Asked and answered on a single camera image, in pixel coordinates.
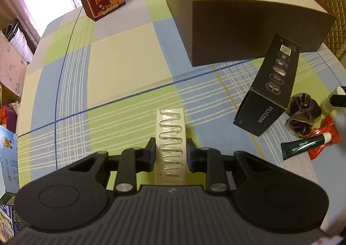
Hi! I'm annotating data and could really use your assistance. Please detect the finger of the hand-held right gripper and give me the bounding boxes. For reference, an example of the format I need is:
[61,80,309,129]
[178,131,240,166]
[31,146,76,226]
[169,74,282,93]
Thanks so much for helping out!
[332,94,346,107]

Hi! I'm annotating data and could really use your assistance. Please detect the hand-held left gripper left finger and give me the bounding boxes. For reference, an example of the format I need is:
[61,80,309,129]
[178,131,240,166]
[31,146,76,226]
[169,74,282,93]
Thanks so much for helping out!
[67,137,157,196]

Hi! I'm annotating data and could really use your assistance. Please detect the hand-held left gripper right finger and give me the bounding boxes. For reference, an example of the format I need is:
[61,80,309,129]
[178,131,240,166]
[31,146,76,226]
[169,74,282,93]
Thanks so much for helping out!
[186,138,279,195]

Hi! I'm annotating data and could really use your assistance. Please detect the small white bottle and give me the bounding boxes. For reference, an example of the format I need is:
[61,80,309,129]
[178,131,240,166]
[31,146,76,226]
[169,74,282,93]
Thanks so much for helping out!
[322,85,346,113]

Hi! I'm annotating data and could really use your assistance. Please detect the red snack packet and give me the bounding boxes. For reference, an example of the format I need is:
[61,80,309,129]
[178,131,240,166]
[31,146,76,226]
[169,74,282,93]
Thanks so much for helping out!
[308,115,342,161]

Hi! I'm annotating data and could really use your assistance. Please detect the clear plastic ampoule tray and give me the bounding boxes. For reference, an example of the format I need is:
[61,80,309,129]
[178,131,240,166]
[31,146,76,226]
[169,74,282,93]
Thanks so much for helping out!
[155,108,188,186]

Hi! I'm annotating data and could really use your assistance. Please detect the brown velvet scrunchie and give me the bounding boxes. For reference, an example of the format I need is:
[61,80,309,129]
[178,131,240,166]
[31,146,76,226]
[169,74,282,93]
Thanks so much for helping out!
[285,93,322,138]

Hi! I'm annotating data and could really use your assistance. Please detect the green lip gel tube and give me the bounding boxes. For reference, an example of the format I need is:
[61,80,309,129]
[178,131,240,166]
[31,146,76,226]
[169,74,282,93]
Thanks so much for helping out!
[280,132,333,161]

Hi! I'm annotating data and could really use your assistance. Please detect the black product box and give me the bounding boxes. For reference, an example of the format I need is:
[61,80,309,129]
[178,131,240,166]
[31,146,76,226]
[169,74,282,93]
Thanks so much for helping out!
[233,33,301,137]

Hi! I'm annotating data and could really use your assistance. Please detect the brown cardboard box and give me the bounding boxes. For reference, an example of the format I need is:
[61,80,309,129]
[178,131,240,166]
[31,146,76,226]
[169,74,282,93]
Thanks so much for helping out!
[162,0,337,67]

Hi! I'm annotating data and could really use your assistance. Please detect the desktop with checked tablecloth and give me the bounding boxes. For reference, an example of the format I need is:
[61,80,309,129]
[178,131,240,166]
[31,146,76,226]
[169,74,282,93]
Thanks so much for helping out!
[15,0,346,238]

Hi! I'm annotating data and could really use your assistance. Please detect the blue printed box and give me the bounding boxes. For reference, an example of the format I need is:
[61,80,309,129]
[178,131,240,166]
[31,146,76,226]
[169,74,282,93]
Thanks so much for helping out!
[0,126,20,195]

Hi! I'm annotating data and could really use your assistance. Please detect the white paper bags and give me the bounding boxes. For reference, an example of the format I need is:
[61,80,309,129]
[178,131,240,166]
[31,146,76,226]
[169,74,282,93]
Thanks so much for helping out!
[2,19,36,54]

